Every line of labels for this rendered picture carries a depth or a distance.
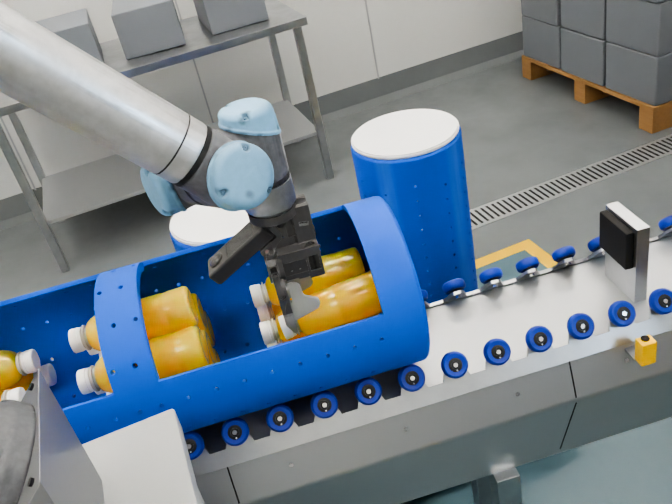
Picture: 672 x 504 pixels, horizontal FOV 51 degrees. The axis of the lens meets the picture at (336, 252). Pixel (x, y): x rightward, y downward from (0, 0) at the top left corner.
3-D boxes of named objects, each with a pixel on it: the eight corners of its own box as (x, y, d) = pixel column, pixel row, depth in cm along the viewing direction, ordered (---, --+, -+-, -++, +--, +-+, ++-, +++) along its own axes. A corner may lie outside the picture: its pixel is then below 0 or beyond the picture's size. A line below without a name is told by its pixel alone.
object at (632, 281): (646, 299, 127) (650, 226, 119) (626, 306, 127) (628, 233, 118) (616, 270, 135) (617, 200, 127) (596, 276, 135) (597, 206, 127)
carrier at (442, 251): (501, 401, 217) (469, 344, 241) (477, 142, 171) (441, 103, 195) (412, 426, 216) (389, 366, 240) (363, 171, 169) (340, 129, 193)
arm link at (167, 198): (155, 163, 82) (236, 127, 86) (129, 163, 91) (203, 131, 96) (183, 225, 84) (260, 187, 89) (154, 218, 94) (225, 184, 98)
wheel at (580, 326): (591, 309, 119) (586, 309, 121) (566, 317, 118) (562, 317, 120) (599, 335, 118) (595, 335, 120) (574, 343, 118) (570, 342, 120)
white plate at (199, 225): (220, 175, 180) (221, 179, 181) (144, 233, 162) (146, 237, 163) (309, 186, 165) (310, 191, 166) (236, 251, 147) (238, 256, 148)
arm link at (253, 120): (199, 112, 94) (253, 89, 97) (222, 184, 100) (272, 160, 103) (228, 125, 88) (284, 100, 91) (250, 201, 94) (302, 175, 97)
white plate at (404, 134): (474, 137, 170) (475, 141, 171) (439, 99, 194) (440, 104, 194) (363, 166, 169) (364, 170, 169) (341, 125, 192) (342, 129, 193)
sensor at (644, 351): (656, 362, 118) (658, 340, 116) (640, 367, 118) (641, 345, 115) (630, 335, 125) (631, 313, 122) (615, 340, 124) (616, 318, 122)
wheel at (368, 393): (378, 374, 116) (376, 373, 118) (351, 382, 115) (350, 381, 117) (385, 401, 115) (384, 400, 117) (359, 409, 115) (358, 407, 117)
